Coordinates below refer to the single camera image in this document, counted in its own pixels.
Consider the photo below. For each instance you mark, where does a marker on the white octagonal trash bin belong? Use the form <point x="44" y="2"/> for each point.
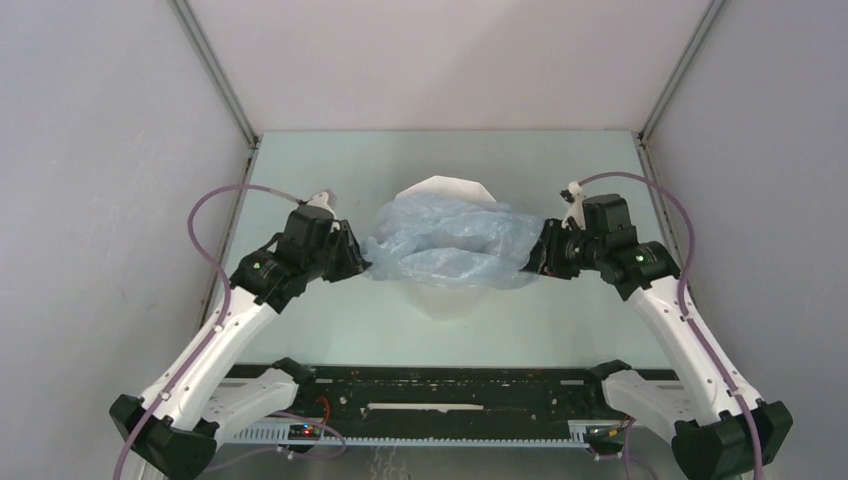
<point x="447" y="293"/>

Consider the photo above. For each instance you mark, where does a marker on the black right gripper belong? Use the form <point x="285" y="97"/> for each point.
<point x="544" y="258"/>

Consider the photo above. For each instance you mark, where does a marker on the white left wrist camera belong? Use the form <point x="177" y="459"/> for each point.
<point x="321" y="206"/>

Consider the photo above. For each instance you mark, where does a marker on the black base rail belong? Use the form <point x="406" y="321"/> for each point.
<point x="413" y="396"/>

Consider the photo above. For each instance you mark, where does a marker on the aluminium left corner post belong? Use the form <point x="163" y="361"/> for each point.
<point x="204" y="49"/>

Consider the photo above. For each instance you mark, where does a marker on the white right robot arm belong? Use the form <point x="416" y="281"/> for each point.
<point x="722" y="427"/>

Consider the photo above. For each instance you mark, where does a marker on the white slotted cable duct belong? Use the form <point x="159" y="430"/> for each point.
<point x="572" y="434"/>

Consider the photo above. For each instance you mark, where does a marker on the blue plastic trash bag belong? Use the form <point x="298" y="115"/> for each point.
<point x="499" y="239"/>

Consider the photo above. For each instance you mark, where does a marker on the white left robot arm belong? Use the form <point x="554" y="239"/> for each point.
<point x="177" y="424"/>

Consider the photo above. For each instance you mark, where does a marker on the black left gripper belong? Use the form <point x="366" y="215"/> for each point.
<point x="342" y="233"/>

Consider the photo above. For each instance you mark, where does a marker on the aluminium right corner post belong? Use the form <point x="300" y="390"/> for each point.
<point x="685" y="62"/>

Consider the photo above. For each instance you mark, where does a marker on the aluminium corner post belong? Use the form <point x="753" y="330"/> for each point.
<point x="204" y="49"/>
<point x="685" y="62"/>

